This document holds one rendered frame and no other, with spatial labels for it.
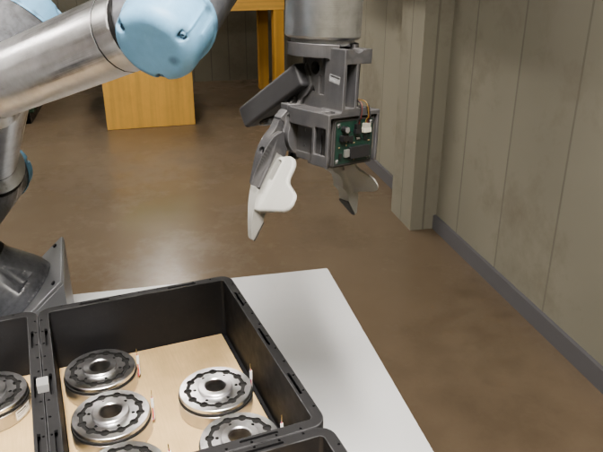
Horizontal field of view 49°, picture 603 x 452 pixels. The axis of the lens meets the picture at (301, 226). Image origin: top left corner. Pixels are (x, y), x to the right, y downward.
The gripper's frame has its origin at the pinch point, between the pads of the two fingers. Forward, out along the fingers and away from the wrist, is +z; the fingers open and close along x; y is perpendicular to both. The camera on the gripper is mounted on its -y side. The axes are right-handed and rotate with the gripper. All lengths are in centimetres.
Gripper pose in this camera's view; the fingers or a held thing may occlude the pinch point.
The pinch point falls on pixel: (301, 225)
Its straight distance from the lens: 73.2
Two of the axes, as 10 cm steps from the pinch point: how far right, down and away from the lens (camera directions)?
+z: -0.4, 9.4, 3.3
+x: 7.5, -1.9, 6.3
